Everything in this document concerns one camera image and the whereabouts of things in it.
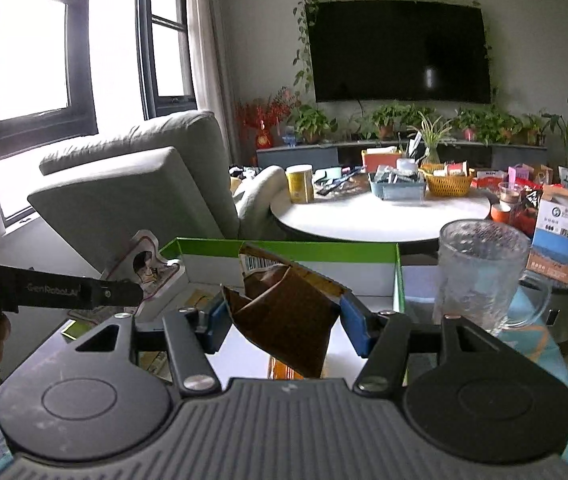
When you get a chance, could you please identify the yellow canister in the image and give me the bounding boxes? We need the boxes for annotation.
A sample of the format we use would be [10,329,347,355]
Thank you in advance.
[285,164,314,204]

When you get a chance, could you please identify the white round coffee table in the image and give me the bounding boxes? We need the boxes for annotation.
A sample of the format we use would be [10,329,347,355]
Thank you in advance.
[270,188,490,243]

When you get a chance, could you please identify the grey armchair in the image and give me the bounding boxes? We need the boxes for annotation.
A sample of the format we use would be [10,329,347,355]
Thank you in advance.
[28,110,240,271]

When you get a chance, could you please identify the blue plastic basket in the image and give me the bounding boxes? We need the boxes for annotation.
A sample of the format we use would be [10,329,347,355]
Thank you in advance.
[369,172,426,202]

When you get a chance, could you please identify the yellow woven basket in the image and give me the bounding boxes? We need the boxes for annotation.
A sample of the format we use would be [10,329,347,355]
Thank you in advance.
[422,170,473,197]

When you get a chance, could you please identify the spider plant in vase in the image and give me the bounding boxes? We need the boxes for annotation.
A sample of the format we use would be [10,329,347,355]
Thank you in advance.
[411,112,452,165]

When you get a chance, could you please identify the black wall television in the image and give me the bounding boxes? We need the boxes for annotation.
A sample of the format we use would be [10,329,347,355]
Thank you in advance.
[306,0,491,104]

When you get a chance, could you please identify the clear glass mug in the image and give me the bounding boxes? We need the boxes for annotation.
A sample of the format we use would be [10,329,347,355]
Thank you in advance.
[433,219,552,336]

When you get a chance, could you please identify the patterned blue table mat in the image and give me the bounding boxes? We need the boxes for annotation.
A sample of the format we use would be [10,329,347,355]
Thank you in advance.
[398,263,568,480]

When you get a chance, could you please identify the white red snack packet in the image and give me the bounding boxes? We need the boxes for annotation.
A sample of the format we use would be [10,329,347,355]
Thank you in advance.
[101,230,188,322]

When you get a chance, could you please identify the brown snack pouch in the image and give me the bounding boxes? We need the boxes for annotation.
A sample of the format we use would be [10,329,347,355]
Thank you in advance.
[221,242,348,378]

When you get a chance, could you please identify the blue white carton box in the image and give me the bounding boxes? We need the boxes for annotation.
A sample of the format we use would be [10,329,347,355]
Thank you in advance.
[527,194,568,284]

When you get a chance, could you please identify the orange cup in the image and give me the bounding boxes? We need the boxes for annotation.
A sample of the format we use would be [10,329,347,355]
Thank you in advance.
[490,202,512,224]

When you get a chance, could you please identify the red flower decoration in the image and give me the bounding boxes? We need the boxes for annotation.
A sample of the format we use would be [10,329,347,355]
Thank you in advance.
[236,87,299,150]

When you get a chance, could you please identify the green cardboard box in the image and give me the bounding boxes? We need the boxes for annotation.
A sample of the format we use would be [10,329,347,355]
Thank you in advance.
[60,237,407,380]

